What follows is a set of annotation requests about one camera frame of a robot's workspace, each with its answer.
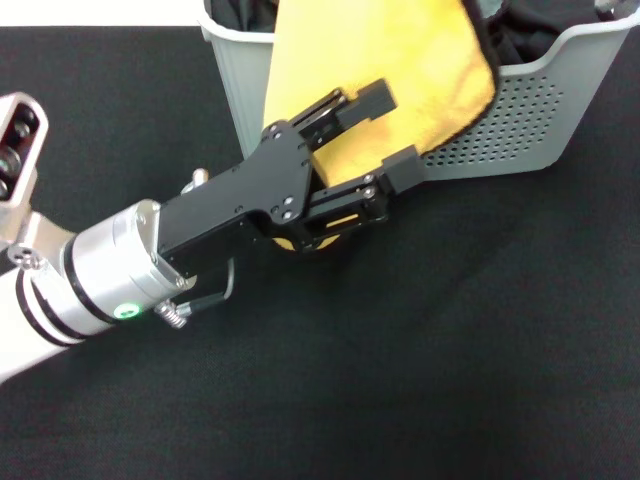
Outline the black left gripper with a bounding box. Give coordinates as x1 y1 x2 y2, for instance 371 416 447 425
157 77 429 281

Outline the yellow and grey towel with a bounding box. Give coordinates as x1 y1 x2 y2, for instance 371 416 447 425
262 0 501 254

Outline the black tablecloth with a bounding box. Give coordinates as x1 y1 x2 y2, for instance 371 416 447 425
0 24 640 480

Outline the grey perforated plastic storage box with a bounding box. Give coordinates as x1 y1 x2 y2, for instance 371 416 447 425
197 0 640 174

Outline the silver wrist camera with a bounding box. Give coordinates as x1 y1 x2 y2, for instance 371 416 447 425
0 92 50 209

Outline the silver elbow connector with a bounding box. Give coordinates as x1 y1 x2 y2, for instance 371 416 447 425
179 168 210 195

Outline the grey towel with black trim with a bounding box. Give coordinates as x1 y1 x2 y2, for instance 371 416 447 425
472 0 511 21

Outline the black cloth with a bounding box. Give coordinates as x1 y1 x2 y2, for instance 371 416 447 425
207 0 601 66

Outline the black cable with spring plug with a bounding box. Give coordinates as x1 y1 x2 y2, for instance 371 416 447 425
154 257 236 329

